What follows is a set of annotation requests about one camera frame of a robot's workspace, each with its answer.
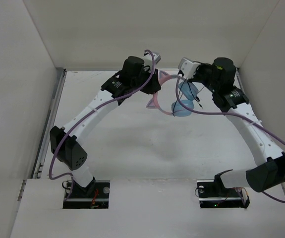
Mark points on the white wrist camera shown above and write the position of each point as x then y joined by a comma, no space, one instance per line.
151,59
187,67

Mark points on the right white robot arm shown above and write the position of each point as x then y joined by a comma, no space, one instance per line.
232,102

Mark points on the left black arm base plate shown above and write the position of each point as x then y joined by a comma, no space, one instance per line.
98,198

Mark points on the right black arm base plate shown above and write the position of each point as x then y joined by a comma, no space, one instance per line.
210,198

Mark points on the left metal table rail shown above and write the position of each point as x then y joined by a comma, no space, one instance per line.
49,122

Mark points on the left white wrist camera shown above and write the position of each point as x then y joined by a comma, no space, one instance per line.
151,59

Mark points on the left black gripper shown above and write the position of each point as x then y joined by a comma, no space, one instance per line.
155,86

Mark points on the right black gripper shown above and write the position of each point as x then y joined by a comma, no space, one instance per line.
195,78

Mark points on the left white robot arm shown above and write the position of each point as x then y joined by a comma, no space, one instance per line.
137,74

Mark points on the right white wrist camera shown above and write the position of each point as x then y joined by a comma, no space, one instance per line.
187,67

